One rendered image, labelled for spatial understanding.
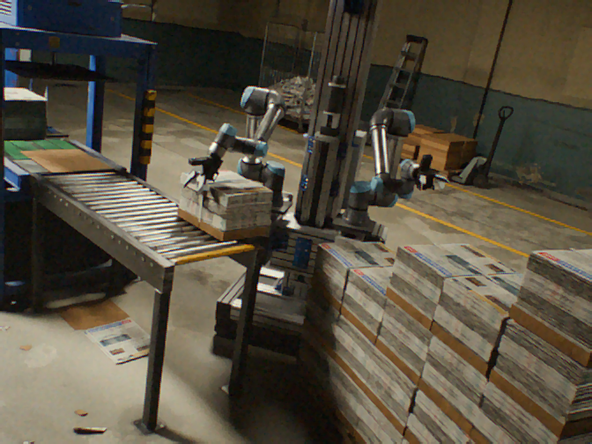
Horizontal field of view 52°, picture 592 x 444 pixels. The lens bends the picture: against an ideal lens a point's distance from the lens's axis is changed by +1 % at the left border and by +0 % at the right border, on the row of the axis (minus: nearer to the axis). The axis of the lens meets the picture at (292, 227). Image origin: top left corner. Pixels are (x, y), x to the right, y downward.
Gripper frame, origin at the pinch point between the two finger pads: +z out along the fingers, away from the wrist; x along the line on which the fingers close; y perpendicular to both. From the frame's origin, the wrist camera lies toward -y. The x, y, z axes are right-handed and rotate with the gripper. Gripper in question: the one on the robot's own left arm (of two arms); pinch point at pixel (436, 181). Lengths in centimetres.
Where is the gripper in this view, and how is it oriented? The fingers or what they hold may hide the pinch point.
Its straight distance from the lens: 281.6
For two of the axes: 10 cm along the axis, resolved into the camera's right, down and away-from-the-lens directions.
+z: 2.1, 3.6, -9.1
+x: -9.8, 0.5, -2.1
